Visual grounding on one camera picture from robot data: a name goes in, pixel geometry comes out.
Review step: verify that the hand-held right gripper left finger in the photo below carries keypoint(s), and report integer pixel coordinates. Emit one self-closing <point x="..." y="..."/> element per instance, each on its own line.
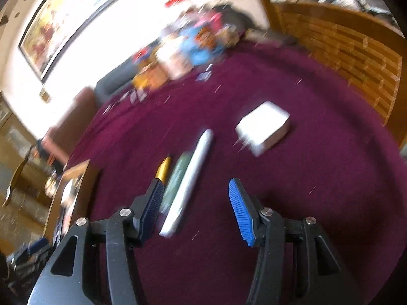
<point x="152" y="216"/>

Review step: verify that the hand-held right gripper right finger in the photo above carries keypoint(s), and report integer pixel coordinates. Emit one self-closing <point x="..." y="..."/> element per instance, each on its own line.
<point x="242" y="211"/>

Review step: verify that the white printed pen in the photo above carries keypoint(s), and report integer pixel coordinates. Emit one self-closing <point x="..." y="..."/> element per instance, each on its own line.
<point x="190" y="178"/>

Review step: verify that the brown cardboard box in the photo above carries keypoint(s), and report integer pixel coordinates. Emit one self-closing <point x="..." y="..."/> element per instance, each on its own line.
<point x="74" y="193"/>

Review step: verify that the dark green small box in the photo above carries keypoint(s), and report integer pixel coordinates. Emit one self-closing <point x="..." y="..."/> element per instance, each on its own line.
<point x="176" y="181"/>

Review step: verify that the purple tablecloth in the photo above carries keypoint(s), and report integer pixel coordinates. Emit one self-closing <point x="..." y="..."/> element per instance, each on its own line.
<point x="254" y="165"/>

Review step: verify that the yellow and black pen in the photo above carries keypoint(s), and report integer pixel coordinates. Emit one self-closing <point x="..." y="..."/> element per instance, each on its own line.
<point x="164" y="169"/>

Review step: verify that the white plug charger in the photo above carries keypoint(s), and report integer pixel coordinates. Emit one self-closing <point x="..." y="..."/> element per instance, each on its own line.
<point x="264" y="127"/>

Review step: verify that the wooden glass-door cabinet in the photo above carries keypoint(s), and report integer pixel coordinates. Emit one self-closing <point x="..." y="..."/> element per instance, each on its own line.
<point x="16" y="165"/>

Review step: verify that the brown leather chair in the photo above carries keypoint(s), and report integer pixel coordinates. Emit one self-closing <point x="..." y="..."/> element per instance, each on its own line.
<point x="68" y="124"/>

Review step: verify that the amber plastic jar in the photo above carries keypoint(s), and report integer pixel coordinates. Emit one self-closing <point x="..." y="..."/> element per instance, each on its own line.
<point x="149" y="78"/>

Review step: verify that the white plastic jar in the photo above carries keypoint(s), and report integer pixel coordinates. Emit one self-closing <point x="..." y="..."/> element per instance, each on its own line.
<point x="175" y="58"/>

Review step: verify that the wooden brick-pattern counter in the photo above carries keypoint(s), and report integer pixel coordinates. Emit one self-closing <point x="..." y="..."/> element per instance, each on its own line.
<point x="343" y="50"/>

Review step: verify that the wall switch plate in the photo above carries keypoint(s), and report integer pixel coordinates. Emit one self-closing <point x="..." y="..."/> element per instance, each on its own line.
<point x="45" y="94"/>

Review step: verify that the framed wall painting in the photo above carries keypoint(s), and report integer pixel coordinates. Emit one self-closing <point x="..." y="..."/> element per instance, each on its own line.
<point x="66" y="19"/>

